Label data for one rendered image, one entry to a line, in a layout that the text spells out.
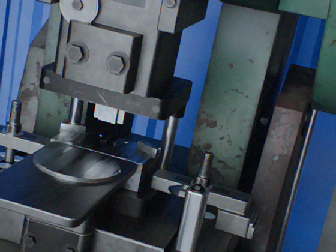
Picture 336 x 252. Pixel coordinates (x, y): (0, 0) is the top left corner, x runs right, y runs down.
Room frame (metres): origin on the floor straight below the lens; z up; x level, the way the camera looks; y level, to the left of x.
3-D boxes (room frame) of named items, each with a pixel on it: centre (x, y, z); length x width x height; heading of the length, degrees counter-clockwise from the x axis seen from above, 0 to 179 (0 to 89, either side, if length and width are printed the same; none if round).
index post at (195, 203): (0.97, -0.10, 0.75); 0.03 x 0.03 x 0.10; 75
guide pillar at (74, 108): (1.22, 0.10, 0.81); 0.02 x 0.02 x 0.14; 75
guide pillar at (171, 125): (1.18, -0.06, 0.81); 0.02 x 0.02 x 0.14; 75
